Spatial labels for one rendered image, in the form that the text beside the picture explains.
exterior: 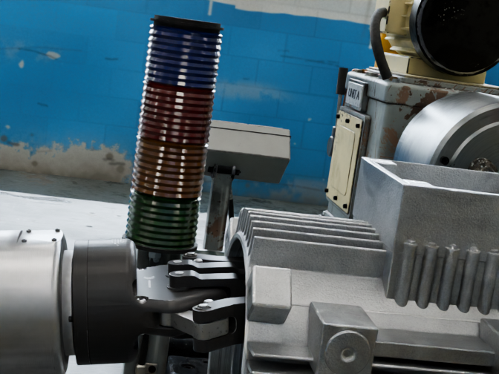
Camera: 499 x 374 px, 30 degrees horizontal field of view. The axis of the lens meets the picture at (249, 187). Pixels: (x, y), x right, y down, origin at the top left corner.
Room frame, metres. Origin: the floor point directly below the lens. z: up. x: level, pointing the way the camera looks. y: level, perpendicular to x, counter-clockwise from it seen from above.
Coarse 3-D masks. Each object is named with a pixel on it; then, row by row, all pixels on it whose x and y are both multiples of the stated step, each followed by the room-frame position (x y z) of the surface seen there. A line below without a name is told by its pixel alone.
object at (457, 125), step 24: (456, 96) 1.48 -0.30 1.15; (480, 96) 1.44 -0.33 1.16; (432, 120) 1.43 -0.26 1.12; (456, 120) 1.36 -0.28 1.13; (480, 120) 1.35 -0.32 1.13; (408, 144) 1.45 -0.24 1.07; (432, 144) 1.36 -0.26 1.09; (456, 144) 1.34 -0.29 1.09; (480, 144) 1.35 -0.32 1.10; (480, 168) 1.32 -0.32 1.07
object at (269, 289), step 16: (256, 272) 0.49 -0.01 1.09; (272, 272) 0.49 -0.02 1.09; (288, 272) 0.49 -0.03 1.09; (256, 288) 0.48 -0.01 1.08; (272, 288) 0.49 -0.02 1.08; (288, 288) 0.49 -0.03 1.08; (256, 304) 0.48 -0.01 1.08; (272, 304) 0.48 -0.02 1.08; (288, 304) 0.48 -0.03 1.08; (256, 320) 0.49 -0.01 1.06; (272, 320) 0.49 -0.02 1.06
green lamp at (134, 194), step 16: (128, 208) 0.75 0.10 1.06; (144, 208) 0.74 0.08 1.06; (160, 208) 0.73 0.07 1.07; (176, 208) 0.74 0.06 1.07; (192, 208) 0.75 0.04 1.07; (128, 224) 0.75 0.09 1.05; (144, 224) 0.74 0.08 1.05; (160, 224) 0.73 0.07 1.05; (176, 224) 0.74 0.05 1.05; (192, 224) 0.75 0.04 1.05; (144, 240) 0.74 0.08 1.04; (160, 240) 0.73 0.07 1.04; (176, 240) 0.74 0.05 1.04; (192, 240) 0.75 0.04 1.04
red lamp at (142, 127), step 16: (144, 80) 0.76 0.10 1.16; (144, 96) 0.75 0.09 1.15; (160, 96) 0.74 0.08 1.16; (176, 96) 0.73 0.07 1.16; (192, 96) 0.74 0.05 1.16; (208, 96) 0.75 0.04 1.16; (144, 112) 0.75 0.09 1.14; (160, 112) 0.73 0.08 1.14; (176, 112) 0.73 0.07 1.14; (192, 112) 0.74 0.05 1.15; (208, 112) 0.75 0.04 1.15; (144, 128) 0.74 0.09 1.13; (160, 128) 0.74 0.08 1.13; (176, 128) 0.73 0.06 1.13; (192, 128) 0.74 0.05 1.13; (208, 128) 0.75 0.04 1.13; (192, 144) 0.74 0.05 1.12
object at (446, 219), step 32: (384, 192) 0.55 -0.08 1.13; (416, 192) 0.52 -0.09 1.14; (448, 192) 0.52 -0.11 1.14; (480, 192) 0.52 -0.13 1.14; (384, 224) 0.54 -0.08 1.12; (416, 224) 0.52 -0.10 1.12; (448, 224) 0.52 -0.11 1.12; (480, 224) 0.52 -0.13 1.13; (416, 256) 0.52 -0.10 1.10; (448, 256) 0.52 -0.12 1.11; (480, 256) 0.52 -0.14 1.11; (384, 288) 0.52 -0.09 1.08; (416, 288) 0.52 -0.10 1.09; (448, 288) 0.52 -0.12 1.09; (480, 288) 0.52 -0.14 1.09
